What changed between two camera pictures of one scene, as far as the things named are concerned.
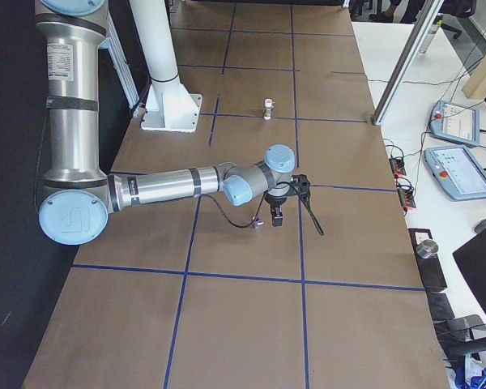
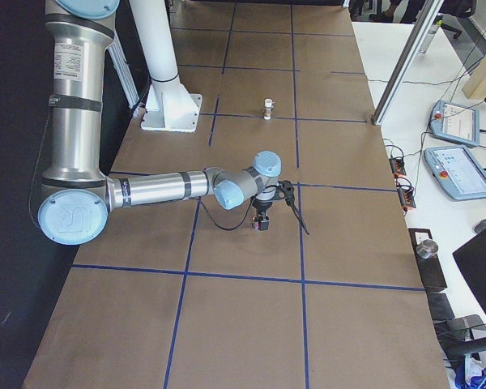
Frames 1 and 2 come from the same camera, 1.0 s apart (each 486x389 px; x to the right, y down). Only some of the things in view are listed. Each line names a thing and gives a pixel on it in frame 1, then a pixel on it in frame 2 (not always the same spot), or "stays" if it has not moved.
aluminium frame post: [405, 60] stays
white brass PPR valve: [268, 104] stays
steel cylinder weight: [427, 249] stays
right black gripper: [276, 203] to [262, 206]
